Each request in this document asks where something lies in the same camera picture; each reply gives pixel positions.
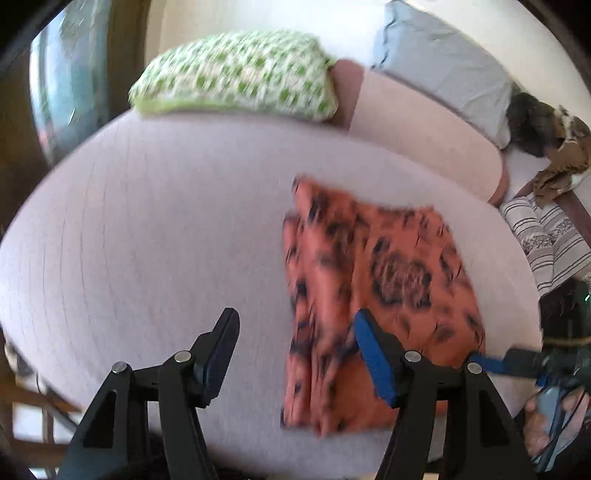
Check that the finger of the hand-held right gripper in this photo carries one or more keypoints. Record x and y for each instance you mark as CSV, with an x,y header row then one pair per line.
x,y
487,363

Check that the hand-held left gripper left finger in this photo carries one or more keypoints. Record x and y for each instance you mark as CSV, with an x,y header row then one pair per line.
x,y
218,350

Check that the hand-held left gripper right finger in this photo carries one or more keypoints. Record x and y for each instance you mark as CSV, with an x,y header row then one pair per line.
x,y
375,355

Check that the orange black floral cloth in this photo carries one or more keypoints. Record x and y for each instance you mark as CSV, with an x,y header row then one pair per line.
x,y
346,277

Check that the person's right hand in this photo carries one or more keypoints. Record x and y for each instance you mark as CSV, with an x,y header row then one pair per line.
x,y
538,438

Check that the striped beige cloth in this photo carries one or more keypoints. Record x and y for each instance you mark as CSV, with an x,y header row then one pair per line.
x,y
545,240

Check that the brown crumpled cloth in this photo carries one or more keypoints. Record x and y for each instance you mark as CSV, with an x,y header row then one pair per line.
x,y
561,168

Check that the pink bolster pillow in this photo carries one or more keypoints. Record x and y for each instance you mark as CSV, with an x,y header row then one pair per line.
x,y
415,124

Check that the green patterned pillow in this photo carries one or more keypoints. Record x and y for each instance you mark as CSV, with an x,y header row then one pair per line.
x,y
240,74

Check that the grey pillow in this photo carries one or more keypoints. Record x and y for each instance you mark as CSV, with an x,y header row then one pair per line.
x,y
443,64

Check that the stained glass window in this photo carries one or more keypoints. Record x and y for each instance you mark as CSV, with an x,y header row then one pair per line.
x,y
69,78

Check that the wooden chair frame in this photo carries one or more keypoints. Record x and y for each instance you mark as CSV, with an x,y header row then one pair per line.
x,y
41,406

